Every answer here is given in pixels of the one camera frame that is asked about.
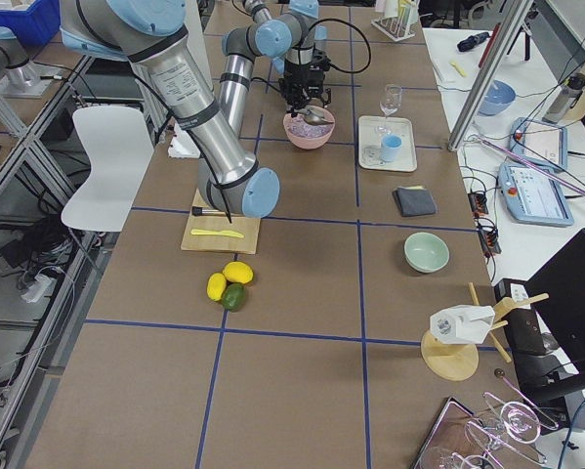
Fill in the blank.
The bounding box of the pink bowl of ice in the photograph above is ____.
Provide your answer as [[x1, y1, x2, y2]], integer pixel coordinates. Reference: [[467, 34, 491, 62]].
[[283, 107, 335, 149]]

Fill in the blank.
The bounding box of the aluminium frame post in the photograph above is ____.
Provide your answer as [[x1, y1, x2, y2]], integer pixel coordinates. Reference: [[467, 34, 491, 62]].
[[447, 0, 532, 151]]

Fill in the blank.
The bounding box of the blue bowl on desk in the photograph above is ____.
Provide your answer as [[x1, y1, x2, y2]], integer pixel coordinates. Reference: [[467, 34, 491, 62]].
[[478, 80, 516, 116]]

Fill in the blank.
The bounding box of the yellow plastic knife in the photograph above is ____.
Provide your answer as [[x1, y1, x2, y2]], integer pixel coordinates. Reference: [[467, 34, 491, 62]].
[[189, 228, 245, 238]]

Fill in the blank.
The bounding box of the green lime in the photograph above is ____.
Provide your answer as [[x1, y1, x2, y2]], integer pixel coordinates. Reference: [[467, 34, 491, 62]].
[[221, 283, 246, 312]]

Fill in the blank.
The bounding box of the grey folded cloth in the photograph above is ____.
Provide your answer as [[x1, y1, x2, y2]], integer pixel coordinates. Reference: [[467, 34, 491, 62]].
[[393, 187, 438, 217]]

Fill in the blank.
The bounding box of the white chair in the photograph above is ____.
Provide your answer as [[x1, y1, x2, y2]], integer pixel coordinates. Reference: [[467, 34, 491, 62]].
[[62, 105, 154, 232]]

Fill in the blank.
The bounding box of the blue teach pendant near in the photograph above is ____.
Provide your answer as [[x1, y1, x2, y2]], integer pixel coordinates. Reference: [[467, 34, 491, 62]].
[[498, 162, 574, 227]]

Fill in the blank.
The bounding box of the dark tray with glasses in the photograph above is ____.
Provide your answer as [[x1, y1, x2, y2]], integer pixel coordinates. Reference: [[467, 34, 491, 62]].
[[410, 397, 481, 468]]

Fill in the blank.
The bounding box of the blue storage bin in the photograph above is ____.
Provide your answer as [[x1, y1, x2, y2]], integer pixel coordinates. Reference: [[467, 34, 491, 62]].
[[0, 0, 61, 46]]

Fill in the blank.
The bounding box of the wooden mug tree stand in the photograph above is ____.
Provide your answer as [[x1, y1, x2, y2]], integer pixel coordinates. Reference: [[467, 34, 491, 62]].
[[421, 282, 549, 381]]

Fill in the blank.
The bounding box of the white paper cup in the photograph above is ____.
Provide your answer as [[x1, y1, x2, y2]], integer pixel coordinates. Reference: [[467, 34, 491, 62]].
[[430, 305, 495, 344]]

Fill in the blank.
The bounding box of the black monitor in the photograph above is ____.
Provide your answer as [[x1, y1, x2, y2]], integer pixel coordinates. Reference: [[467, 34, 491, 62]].
[[501, 227, 585, 392]]

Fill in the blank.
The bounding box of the hanging wine glass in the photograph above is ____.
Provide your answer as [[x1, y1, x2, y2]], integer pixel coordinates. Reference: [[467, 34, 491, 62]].
[[482, 392, 560, 445]]

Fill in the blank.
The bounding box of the blue teach pendant far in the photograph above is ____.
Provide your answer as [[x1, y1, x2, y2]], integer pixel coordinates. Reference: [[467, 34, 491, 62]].
[[509, 117, 568, 172]]

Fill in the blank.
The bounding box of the white dish rack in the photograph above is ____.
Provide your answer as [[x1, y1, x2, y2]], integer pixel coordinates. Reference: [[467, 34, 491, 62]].
[[371, 0, 419, 42]]

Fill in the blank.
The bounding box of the cream serving tray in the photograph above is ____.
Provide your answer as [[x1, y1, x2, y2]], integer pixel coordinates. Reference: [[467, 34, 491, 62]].
[[358, 116, 417, 172]]

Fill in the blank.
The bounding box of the blue teach pendant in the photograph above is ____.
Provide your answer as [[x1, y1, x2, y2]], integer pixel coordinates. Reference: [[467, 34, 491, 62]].
[[509, 117, 568, 172], [498, 162, 574, 227]]

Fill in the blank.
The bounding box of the yellow lemon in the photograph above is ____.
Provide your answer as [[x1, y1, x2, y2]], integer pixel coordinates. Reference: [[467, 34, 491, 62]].
[[222, 261, 254, 284], [206, 272, 228, 302]]

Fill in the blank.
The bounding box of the steel ice scoop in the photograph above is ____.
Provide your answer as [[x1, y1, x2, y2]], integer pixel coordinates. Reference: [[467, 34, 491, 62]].
[[297, 107, 331, 126]]

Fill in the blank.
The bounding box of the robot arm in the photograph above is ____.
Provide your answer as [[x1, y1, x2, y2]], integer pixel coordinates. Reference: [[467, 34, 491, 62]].
[[242, 0, 272, 24], [60, 1, 330, 218]]

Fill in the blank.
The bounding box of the clear wine glass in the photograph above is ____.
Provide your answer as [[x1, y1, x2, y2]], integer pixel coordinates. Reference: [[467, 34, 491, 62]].
[[379, 84, 403, 117]]

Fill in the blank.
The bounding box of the light blue cup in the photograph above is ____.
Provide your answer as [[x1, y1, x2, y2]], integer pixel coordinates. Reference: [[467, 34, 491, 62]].
[[380, 135, 402, 163]]

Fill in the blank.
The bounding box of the green ceramic bowl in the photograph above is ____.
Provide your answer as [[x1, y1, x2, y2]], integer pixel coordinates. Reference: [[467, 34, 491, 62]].
[[403, 232, 450, 274]]

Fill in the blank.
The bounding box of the wooden cutting board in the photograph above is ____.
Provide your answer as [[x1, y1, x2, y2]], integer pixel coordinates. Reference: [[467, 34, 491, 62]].
[[181, 191, 261, 254]]

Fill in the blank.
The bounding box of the grey water bottle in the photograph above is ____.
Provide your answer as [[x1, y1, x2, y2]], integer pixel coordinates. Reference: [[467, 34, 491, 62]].
[[542, 72, 585, 123]]

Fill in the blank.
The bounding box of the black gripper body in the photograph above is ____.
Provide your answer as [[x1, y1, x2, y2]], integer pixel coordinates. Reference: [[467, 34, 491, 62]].
[[278, 51, 330, 98]]

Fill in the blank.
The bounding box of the yellow lemon upper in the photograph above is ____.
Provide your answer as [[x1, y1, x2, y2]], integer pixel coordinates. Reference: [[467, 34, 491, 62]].
[[222, 261, 254, 284]]

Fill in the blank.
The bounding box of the yellow lemon left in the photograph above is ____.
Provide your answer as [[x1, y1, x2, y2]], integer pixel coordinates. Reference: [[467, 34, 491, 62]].
[[206, 272, 228, 302]]

